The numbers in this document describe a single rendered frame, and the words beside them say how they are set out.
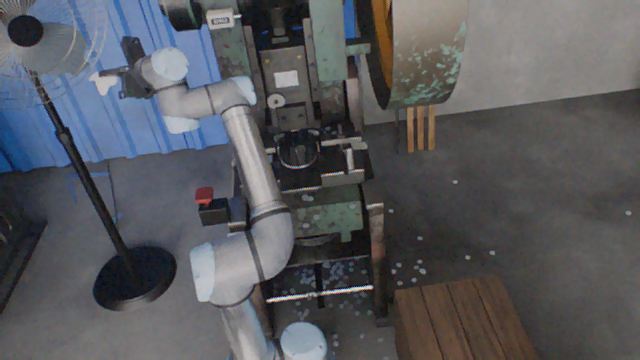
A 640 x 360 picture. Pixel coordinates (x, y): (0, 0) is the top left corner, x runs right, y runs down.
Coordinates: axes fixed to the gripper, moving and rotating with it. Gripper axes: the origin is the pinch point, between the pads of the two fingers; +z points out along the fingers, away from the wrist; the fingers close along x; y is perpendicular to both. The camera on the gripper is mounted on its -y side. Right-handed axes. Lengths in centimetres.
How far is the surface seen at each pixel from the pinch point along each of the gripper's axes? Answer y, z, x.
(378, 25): -17, -17, 87
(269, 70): -1.8, -9.0, 44.5
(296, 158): 27, -1, 58
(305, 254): 66, 21, 75
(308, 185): 36, -12, 53
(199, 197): 36.6, 14.5, 27.8
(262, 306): 83, 28, 57
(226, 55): -5.9, -8.4, 29.8
